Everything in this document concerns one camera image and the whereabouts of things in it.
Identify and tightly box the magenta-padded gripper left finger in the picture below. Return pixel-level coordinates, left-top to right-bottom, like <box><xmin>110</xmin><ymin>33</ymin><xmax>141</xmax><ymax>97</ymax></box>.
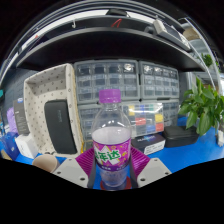
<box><xmin>53</xmin><ymin>146</ymin><xmax>98</xmax><ymax>189</ymax></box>

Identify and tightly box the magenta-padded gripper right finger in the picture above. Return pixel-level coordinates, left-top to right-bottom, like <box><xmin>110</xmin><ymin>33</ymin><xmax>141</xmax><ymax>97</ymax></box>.
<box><xmin>129</xmin><ymin>146</ymin><xmax>173</xmax><ymax>188</ymax></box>

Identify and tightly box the clear bottle with purple cap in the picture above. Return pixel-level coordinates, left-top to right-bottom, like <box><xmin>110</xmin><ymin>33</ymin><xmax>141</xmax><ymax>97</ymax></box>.
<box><xmin>91</xmin><ymin>88</ymin><xmax>132</xmax><ymax>191</ymax></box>

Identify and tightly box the beige ribbed cup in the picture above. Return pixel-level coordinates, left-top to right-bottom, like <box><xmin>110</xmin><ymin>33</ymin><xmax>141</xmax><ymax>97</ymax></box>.
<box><xmin>32</xmin><ymin>153</ymin><xmax>61</xmax><ymax>174</ymax></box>

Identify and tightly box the black box with white label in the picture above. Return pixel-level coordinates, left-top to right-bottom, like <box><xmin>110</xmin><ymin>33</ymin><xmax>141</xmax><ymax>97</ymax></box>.
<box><xmin>130</xmin><ymin>133</ymin><xmax>167</xmax><ymax>156</ymax></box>

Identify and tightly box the flat round red coaster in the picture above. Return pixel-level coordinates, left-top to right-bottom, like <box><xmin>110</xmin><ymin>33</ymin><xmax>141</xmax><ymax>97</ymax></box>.
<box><xmin>99</xmin><ymin>176</ymin><xmax>133</xmax><ymax>191</ymax></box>

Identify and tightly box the flat black zip case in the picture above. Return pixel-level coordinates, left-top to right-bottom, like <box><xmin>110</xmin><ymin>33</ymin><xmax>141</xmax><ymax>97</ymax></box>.
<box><xmin>162</xmin><ymin>125</ymin><xmax>200</xmax><ymax>149</ymax></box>

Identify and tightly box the black rounded case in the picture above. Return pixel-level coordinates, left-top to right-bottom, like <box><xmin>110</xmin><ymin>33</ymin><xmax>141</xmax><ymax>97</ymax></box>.
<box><xmin>43</xmin><ymin>99</ymin><xmax>78</xmax><ymax>155</ymax></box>

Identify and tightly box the clear organizer with coloured parts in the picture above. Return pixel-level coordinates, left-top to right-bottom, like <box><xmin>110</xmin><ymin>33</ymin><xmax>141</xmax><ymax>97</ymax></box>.
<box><xmin>128</xmin><ymin>102</ymin><xmax>165</xmax><ymax>138</ymax></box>

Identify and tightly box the low grey drawer cabinet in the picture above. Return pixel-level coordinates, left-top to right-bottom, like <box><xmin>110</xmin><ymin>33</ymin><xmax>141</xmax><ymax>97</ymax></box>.
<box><xmin>78</xmin><ymin>99</ymin><xmax>181</xmax><ymax>143</ymax></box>

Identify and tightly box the dark grey upright box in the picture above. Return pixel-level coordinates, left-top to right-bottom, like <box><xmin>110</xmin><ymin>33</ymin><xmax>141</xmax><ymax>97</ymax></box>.
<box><xmin>13</xmin><ymin>98</ymin><xmax>30</xmax><ymax>136</ymax></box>

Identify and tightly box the white plug adapter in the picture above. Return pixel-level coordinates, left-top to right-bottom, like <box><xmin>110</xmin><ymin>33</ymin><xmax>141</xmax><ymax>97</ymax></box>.
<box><xmin>216</xmin><ymin>129</ymin><xmax>224</xmax><ymax>148</ymax></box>

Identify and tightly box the green potted plant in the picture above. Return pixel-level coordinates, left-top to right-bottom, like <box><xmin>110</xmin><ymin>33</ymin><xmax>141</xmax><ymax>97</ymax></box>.
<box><xmin>178</xmin><ymin>77</ymin><xmax>224</xmax><ymax>137</ymax></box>

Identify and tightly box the grey small-parts drawer cabinet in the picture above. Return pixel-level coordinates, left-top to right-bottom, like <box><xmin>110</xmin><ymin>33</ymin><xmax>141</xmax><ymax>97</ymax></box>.
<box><xmin>73</xmin><ymin>59</ymin><xmax>140</xmax><ymax>104</ymax></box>
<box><xmin>139</xmin><ymin>60</ymin><xmax>181</xmax><ymax>100</ymax></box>

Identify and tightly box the black wall shelf unit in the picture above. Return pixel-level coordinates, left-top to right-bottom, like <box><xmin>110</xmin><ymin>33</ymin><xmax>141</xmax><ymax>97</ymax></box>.
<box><xmin>0</xmin><ymin>9</ymin><xmax>214</xmax><ymax>73</ymax></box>

